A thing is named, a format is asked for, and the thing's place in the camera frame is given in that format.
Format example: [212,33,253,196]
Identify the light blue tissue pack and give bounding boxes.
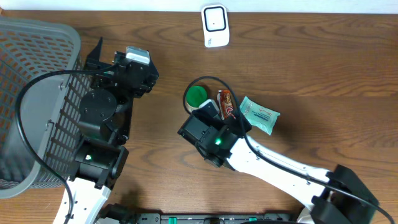
[239,96,280,135]

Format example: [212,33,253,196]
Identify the red candy bar wrapper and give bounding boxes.
[217,90,236,119]

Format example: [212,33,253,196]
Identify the green lid jar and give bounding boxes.
[185,85,208,113]

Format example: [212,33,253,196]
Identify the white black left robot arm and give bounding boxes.
[54,42,159,223]

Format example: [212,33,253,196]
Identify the white barcode scanner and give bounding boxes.
[201,4,230,48]

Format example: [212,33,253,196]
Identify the grey plastic mesh basket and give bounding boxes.
[1,17,90,198]

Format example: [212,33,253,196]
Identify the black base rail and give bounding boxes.
[96,213,295,224]

